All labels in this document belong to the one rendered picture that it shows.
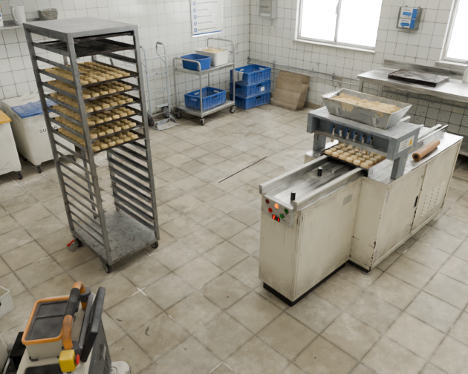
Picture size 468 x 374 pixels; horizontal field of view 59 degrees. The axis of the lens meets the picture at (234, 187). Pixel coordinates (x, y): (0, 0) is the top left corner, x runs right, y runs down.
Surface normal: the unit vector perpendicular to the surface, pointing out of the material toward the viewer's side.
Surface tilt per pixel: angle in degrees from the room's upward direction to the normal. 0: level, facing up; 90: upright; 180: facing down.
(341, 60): 90
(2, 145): 92
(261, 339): 0
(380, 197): 90
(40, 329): 1
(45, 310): 1
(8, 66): 90
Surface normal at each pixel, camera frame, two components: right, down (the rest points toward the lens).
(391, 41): -0.71, 0.34
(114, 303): 0.00, -0.88
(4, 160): 0.73, 0.37
